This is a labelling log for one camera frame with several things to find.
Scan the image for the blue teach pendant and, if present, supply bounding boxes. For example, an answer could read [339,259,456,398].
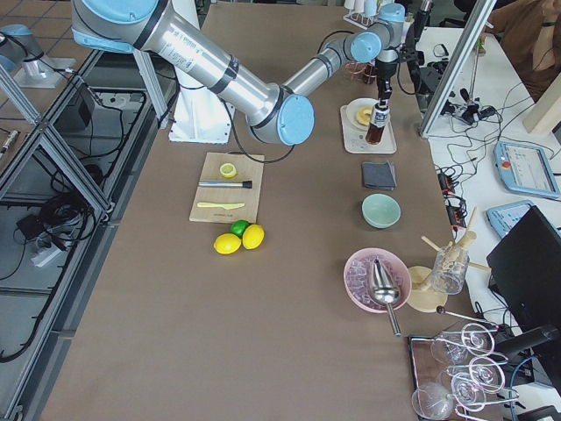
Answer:
[494,141,560,199]
[486,200,535,239]

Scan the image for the beige rabbit tray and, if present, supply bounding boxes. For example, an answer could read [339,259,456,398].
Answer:
[340,105,397,154]

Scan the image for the pink ice bowl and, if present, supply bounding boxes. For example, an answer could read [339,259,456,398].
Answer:
[344,247,412,314]

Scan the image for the wine glass upper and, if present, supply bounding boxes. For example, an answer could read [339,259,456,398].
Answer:
[430,323,494,365]

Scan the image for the clear glass mug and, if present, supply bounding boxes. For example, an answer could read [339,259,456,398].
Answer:
[429,245,469,295]

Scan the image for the white round plate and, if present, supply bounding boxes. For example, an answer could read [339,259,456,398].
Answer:
[345,97,378,131]

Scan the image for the steel muddler black tip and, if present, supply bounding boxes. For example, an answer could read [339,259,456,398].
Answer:
[198,180,252,189]

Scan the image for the yellow plastic knife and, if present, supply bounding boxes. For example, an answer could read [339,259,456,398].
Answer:
[196,202,245,211]

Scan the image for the whole yellow lemon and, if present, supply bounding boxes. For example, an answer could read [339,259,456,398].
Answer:
[213,232,242,255]

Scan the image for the wine glass middle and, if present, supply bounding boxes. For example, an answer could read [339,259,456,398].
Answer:
[437,357,506,394]

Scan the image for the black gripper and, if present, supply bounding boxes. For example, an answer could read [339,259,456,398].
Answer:
[375,48,415,107]

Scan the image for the aluminium frame post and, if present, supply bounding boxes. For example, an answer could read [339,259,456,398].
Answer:
[419,0,496,139]

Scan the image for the person in brown shirt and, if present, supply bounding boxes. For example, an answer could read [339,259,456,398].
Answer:
[486,0,560,101]

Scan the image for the black monitor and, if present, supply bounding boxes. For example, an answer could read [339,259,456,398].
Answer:
[486,206,560,389]

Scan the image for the wine glass lower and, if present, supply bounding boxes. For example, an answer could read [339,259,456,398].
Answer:
[451,373,486,412]

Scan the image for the glazed ring donut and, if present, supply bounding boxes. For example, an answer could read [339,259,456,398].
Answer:
[355,107,372,126]

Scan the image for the dark glass tray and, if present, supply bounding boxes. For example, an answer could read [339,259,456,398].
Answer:
[408,336,443,390]

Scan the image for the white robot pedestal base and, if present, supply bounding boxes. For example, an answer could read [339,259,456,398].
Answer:
[169,67,235,145]

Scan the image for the bamboo cutting board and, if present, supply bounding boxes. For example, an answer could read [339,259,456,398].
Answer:
[189,153,264,224]

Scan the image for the wine glass lying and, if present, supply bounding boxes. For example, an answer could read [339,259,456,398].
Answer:
[411,382,455,420]

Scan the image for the grey folded cloth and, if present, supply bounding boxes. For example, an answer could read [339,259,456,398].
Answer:
[361,161,397,190]

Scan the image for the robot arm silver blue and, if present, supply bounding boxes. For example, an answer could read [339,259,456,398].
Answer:
[1,24,75,89]
[71,1,405,146]

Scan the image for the green lime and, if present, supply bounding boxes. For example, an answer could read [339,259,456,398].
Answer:
[230,219,251,238]

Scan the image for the copper wire bottle rack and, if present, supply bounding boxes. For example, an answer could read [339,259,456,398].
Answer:
[345,61,374,82]

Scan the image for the tea bottle white cap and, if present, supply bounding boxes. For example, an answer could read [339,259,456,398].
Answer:
[366,100,389,145]

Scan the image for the wooden mug tree stand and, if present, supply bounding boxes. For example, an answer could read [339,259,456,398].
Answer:
[407,207,491,312]

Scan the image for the green ceramic bowl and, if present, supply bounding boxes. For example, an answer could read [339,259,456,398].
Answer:
[361,194,401,229]

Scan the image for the steel ice scoop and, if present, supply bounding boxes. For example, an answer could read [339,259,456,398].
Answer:
[368,259,401,337]

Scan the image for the half lemon slice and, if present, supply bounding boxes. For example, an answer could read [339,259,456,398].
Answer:
[219,162,238,179]

